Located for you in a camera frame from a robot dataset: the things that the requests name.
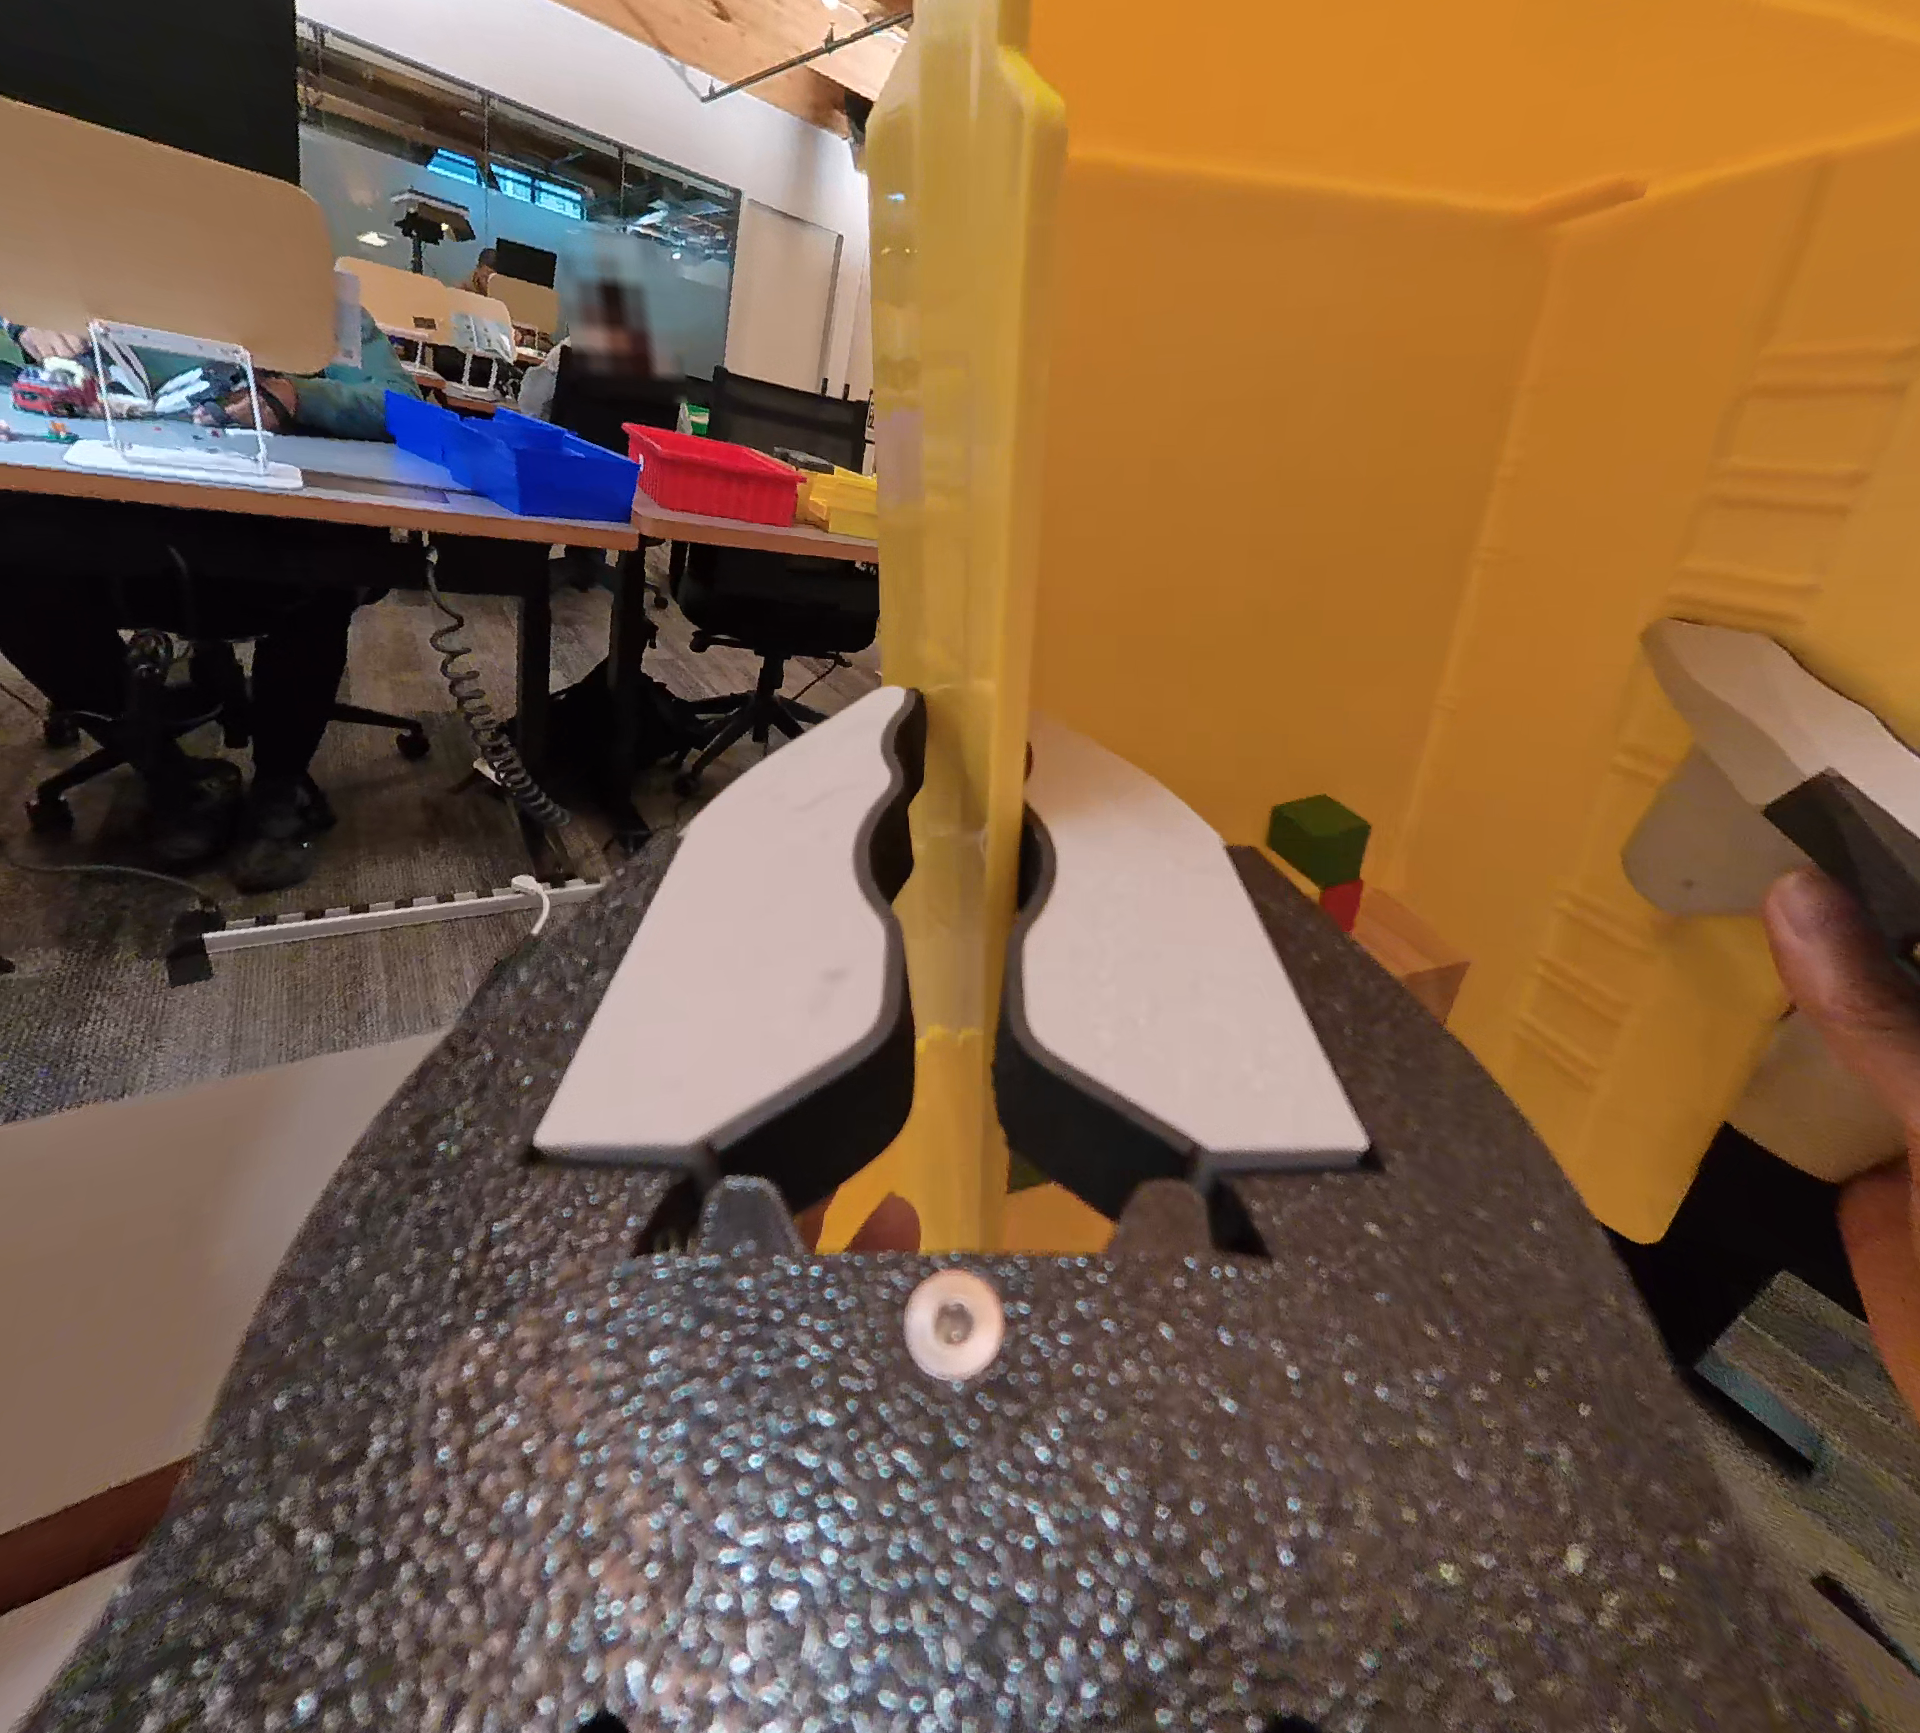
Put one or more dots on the wood-edged office desk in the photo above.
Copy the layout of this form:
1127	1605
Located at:
375	496
750	535

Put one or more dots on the large wooden cube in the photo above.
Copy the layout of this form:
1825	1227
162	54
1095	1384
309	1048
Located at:
1418	960

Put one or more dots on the red toy truck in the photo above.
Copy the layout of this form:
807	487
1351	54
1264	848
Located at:
54	393

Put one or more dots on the yellow plastic box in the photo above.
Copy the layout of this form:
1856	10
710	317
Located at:
1319	413

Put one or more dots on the black computer monitor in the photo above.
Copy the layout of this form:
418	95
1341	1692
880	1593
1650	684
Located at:
137	23

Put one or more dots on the black office chair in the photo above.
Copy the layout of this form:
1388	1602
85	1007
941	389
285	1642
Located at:
150	714
779	593

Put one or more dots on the black tripod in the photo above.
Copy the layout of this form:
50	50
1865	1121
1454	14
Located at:
429	228

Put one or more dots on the person's right hand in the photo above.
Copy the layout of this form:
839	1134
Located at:
1837	968

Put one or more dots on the pile of small coloured cubes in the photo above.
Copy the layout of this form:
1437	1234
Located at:
1316	836

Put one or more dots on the beige desk divider panel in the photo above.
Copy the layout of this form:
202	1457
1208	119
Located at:
150	249

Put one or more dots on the stack of yellow bins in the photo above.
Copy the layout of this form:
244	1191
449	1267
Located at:
844	504

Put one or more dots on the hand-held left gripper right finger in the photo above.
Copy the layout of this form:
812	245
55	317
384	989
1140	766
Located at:
1183	997

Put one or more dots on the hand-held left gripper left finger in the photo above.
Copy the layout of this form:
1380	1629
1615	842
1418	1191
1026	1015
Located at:
735	953

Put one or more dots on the blue plastic bin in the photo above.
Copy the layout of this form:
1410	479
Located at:
553	475
429	436

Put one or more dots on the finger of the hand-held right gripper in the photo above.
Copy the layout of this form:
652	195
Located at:
1769	714
1831	1113

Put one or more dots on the red plastic bin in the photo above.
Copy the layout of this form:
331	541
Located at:
712	482

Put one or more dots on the clear acrylic stand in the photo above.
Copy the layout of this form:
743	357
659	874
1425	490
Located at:
178	451

